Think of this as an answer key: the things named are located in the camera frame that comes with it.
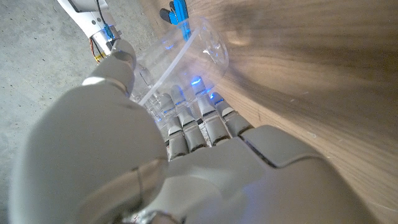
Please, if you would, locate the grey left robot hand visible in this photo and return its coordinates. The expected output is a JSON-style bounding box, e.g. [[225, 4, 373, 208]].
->
[[9, 39, 379, 224]]

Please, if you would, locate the clear plastic spray bottle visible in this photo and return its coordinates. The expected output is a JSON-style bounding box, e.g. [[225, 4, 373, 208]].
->
[[129, 16, 230, 134]]

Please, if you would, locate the blue and black clip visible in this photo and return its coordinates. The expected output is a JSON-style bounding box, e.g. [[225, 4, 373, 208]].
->
[[159, 0, 191, 42]]

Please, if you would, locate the thin black right camera cable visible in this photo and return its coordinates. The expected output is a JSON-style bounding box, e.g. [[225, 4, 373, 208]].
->
[[95, 0, 108, 27]]

